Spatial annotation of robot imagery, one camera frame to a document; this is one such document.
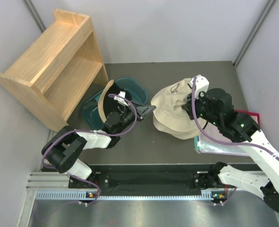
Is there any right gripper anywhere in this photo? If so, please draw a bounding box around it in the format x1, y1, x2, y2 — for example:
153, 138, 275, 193
183, 89, 221, 127

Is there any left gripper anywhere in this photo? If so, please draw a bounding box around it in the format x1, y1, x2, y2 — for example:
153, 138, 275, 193
116, 101, 156, 134

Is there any beige smile logo bucket hat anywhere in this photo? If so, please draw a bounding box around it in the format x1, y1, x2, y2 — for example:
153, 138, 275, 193
151, 78, 191, 124

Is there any black hat tan brim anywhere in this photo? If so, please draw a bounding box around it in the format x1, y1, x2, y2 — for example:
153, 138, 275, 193
98, 80, 132, 123

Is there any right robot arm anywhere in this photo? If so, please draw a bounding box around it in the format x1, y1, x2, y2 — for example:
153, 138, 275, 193
182, 88, 279, 213

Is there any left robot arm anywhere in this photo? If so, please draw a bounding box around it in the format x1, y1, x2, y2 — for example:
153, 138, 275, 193
42, 101, 156, 188

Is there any teal plastic basket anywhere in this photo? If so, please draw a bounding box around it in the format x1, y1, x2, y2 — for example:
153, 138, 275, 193
81, 77, 149, 130

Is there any teal plastic sheet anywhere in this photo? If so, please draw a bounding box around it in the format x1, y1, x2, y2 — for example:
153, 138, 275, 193
194, 136, 201, 153

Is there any wooden shelf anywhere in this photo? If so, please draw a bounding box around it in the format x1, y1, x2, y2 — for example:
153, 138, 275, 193
0, 9, 109, 131

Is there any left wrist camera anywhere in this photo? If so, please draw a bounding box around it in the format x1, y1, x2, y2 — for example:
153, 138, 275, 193
114, 91, 129, 106

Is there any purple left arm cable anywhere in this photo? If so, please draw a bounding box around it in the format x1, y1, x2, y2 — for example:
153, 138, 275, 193
41, 93, 138, 204

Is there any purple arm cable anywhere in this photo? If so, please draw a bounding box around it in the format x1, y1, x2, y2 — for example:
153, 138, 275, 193
41, 93, 138, 204
191, 77, 279, 173

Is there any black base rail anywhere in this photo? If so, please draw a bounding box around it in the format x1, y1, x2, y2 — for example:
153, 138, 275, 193
68, 163, 225, 197

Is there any grey cable duct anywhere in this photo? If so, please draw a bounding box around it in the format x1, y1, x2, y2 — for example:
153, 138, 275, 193
36, 191, 227, 201

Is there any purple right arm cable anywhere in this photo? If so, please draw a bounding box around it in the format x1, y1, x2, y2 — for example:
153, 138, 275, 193
191, 77, 279, 173

